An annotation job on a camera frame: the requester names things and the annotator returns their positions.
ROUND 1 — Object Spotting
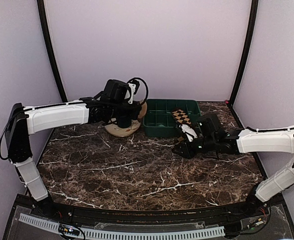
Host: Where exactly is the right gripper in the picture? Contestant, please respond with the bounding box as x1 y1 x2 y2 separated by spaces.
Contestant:
172 135 217 159

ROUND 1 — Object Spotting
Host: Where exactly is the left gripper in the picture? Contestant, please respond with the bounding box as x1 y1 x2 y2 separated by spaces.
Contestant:
110 100 141 121

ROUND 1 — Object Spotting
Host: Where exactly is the brown argyle sock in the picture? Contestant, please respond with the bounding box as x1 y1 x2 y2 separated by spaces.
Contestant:
171 108 192 140

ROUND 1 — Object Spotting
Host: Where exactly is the green divided plastic tray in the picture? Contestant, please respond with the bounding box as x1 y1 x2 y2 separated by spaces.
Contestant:
143 99 201 138

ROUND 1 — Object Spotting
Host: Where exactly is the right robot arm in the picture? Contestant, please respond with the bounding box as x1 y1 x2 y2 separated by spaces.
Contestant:
172 109 294 217

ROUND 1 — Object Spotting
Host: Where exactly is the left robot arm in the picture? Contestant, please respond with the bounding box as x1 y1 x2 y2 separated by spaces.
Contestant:
0 77 146 218

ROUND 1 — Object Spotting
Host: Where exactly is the dark blue enamel mug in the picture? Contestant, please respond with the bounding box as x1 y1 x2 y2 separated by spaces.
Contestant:
116 115 132 129

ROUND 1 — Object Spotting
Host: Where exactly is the cream round coaster plate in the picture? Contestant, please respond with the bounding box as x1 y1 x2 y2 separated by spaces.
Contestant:
104 118 142 138

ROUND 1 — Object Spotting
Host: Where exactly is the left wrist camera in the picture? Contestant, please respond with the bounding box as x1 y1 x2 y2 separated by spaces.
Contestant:
127 77 149 105

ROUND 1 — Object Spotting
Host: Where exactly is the black front rail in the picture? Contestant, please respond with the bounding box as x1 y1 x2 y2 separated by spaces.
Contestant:
29 199 270 227

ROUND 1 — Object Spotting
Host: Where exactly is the left black frame post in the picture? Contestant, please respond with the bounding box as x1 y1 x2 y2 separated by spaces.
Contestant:
36 0 68 103

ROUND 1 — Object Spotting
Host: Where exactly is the black frame post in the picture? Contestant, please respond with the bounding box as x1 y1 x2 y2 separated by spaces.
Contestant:
36 0 68 103
229 0 259 108

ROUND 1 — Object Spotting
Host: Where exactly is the white slotted cable duct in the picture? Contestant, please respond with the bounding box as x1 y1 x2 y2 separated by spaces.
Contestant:
18 213 226 240

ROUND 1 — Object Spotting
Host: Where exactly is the right black frame post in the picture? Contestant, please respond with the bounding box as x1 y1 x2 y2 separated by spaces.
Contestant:
229 0 259 108

